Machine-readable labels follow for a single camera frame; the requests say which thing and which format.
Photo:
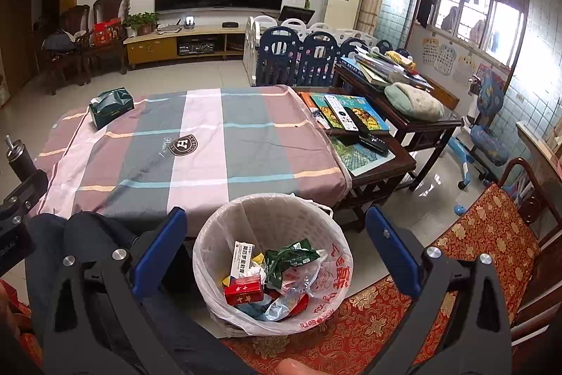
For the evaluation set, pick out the blue children's chair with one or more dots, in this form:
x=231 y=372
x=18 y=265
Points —
x=488 y=96

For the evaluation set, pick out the yellow wooden TV cabinet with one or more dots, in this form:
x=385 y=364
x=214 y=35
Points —
x=200 y=42

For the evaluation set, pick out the white trash bin with bag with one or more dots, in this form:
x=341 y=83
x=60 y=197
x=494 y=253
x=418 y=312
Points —
x=232 y=244

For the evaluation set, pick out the dark wooden side table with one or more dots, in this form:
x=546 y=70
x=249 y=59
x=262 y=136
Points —
x=416 y=146

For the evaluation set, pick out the dark wooden armchair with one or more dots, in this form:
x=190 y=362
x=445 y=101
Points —
x=71 y=45

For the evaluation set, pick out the green round cushion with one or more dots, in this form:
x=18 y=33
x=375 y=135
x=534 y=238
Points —
x=414 y=103

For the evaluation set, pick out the green snack bag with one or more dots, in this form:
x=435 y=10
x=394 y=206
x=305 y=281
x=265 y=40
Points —
x=278 y=261

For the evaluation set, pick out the red gift box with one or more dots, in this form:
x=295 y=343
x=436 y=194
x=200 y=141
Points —
x=105 y=33

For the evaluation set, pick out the blue baby playpen fence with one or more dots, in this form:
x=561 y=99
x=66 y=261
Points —
x=292 y=54

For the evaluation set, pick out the red patterned sofa cushion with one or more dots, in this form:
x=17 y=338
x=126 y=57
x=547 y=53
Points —
x=354 y=334

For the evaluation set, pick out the clear plastic snack wrapper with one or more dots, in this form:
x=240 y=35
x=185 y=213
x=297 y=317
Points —
x=296 y=285

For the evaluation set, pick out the red cigarette box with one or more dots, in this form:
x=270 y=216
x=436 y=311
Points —
x=244 y=290

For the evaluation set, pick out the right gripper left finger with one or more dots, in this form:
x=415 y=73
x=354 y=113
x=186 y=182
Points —
x=73 y=339

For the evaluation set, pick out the white remote control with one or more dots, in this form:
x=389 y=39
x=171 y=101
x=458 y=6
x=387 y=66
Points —
x=340 y=112

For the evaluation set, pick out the potted green plant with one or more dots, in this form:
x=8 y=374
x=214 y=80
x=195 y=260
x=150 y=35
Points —
x=142 y=23

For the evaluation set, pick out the striped plaid tablecloth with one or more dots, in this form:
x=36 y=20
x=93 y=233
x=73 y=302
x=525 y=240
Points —
x=196 y=149

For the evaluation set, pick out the colourful children's book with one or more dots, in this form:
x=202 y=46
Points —
x=328 y=110

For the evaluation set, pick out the green tissue box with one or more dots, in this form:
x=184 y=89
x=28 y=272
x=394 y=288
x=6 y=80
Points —
x=109 y=105

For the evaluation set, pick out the black remote control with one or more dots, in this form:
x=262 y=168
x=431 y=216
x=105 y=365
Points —
x=365 y=137

